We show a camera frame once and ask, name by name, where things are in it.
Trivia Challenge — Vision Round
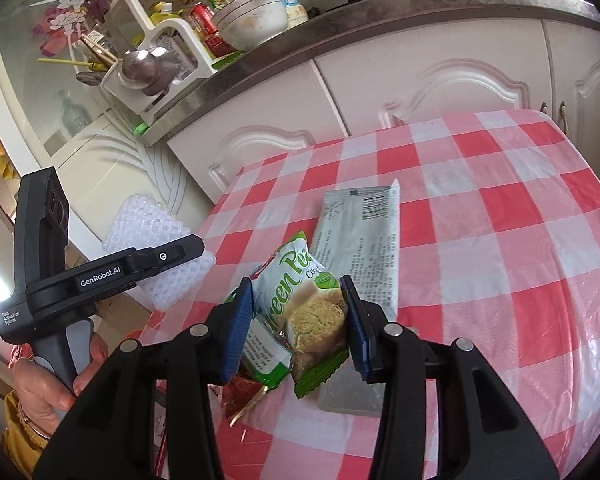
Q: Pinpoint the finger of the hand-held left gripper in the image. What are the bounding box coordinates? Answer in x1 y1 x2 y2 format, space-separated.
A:
127 234 206 287

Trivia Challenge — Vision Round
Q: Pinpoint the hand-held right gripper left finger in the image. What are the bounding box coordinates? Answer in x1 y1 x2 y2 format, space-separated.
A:
32 276 255 480

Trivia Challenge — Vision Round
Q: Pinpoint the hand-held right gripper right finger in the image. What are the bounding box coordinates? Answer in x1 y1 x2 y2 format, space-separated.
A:
339 275 548 480

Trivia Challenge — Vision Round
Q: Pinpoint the small white foam net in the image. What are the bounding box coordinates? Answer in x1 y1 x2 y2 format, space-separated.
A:
102 191 217 312

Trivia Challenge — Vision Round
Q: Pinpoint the green snack packet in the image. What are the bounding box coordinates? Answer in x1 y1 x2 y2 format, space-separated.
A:
239 230 352 401

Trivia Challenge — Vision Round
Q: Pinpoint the person's left forearm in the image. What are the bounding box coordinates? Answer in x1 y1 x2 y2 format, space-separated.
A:
0 390 52 480

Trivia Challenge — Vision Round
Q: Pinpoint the person's left hand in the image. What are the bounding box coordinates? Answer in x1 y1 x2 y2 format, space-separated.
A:
12 332 111 436

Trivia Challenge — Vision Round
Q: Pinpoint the red foil wrapper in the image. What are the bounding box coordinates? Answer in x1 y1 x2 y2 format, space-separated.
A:
221 374 267 428

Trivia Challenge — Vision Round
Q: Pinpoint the silver foil wrapper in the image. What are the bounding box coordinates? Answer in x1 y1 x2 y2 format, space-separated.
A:
309 179 402 417

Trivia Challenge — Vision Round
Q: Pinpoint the red checkered tablecloth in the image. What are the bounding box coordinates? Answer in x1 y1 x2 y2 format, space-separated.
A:
145 107 600 480

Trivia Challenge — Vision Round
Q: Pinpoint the cream cabinet door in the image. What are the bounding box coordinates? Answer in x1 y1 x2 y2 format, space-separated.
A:
311 16 577 137
540 16 600 147
166 59 352 207

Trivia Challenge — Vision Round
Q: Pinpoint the steel ladle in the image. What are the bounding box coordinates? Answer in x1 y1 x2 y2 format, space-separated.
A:
121 49 165 97

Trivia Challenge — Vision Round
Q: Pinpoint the bundle of chopsticks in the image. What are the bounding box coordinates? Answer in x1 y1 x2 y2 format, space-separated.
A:
37 34 117 73

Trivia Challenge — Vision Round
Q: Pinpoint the red can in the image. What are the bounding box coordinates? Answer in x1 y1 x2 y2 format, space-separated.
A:
186 1 217 42

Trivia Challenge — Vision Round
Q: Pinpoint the cream cabinet with glass door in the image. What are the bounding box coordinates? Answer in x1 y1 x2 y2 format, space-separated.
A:
0 0 217 271

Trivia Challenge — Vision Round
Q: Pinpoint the white dish rack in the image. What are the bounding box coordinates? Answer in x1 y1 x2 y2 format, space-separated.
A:
99 0 232 127

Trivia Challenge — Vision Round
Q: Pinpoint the printed white cup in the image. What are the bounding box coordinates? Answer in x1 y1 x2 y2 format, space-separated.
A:
274 0 309 29

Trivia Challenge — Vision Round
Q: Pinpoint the steel-edged kitchen counter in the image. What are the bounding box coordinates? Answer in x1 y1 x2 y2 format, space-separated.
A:
144 0 600 149

